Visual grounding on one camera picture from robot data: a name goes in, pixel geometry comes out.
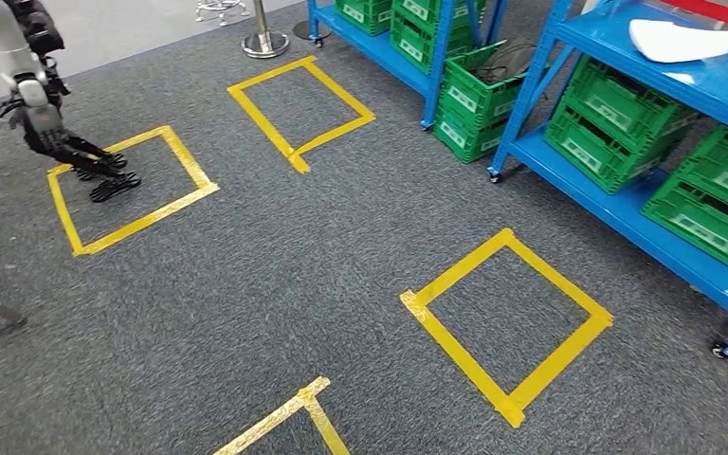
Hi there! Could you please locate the blue steel shelf rack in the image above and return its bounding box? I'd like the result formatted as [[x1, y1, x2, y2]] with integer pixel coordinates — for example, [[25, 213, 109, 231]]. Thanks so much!
[[488, 0, 728, 366], [305, 0, 510, 132]]

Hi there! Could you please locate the white triangular panel part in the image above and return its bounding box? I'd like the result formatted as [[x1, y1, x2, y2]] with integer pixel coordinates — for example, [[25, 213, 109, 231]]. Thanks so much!
[[628, 18, 728, 64]]

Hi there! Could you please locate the yellow tape square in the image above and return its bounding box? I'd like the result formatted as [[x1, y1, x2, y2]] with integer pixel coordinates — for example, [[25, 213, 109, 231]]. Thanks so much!
[[46, 124, 221, 258], [212, 376, 353, 455], [400, 227, 614, 429]]

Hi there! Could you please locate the black stool chrome base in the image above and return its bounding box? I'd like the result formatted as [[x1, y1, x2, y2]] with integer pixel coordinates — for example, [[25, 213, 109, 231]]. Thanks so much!
[[195, 0, 251, 27]]

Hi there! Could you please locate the black legged humanoid robot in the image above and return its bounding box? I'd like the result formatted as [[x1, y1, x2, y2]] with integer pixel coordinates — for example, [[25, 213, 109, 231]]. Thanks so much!
[[0, 0, 142, 204]]

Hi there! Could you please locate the black round post base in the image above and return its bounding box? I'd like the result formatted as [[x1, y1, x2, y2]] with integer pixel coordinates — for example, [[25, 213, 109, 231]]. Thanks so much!
[[293, 18, 334, 43]]

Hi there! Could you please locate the chrome barrier post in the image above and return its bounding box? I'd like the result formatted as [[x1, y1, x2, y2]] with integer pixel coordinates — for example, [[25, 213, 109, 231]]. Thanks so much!
[[241, 0, 291, 60]]

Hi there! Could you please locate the black cable tangle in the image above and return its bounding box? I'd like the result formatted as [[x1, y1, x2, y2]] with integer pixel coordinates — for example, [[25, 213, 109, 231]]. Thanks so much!
[[473, 34, 537, 86]]

